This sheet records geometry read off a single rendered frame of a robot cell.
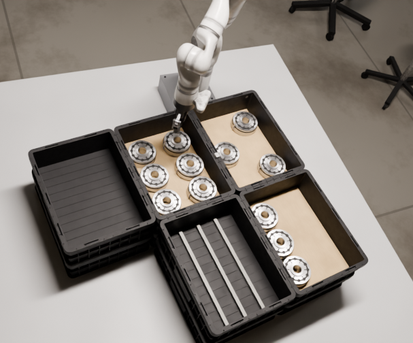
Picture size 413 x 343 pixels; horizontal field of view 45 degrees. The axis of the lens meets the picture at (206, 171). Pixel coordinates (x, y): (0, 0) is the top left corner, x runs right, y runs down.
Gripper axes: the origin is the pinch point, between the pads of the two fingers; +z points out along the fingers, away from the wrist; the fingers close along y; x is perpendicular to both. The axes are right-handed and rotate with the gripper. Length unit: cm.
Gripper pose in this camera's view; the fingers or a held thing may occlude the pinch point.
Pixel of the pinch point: (179, 123)
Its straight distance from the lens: 176.3
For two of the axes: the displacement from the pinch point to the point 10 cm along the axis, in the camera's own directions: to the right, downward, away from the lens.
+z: -1.8, 5.4, 8.2
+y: -3.0, 7.7, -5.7
